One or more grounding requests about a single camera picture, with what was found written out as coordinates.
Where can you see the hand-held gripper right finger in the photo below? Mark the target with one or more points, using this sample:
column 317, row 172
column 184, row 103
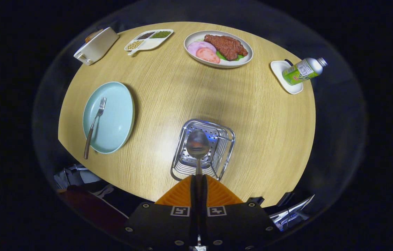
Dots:
column 204, row 209

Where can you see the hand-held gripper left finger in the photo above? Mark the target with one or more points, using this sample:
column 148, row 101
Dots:
column 194, row 209

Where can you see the dark red cloth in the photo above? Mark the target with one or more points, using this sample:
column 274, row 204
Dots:
column 88, row 205

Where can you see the light blue plate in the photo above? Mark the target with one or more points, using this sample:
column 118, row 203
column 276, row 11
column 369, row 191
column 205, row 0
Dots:
column 116, row 118

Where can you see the black and white cloth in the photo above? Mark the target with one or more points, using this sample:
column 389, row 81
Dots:
column 77, row 176

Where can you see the red ham slice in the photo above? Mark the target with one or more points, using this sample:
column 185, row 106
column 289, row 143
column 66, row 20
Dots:
column 207, row 55

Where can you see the green lettuce leaf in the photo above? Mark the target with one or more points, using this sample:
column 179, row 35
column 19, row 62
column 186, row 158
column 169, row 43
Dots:
column 221, row 55

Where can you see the white square coaster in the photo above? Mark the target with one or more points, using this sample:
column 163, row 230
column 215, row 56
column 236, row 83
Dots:
column 278, row 69

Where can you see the pale pink ham slice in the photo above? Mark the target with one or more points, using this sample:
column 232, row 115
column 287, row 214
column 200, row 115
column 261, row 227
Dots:
column 198, row 46

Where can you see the brown steak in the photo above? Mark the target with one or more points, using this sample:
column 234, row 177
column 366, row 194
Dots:
column 226, row 45

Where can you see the green label metal bottle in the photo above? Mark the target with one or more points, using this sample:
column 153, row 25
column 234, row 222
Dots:
column 301, row 71

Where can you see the white round food plate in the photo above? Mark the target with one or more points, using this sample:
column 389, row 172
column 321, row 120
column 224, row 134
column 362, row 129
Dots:
column 193, row 39

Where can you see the white divided dish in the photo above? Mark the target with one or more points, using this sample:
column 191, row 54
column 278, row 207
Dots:
column 151, row 44

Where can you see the yellow beans pile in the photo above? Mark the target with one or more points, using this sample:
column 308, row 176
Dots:
column 135, row 44

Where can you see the green beans pile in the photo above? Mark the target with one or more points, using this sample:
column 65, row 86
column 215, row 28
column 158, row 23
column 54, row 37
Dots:
column 161, row 34

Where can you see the dark brown beans pile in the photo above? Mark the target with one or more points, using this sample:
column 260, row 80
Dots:
column 145, row 35

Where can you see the white toaster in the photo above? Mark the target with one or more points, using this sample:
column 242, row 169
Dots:
column 98, row 47

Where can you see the brown toast slice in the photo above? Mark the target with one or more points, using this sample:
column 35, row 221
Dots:
column 91, row 36

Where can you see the white metal frame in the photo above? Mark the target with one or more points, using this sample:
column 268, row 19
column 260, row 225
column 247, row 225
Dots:
column 288, row 214

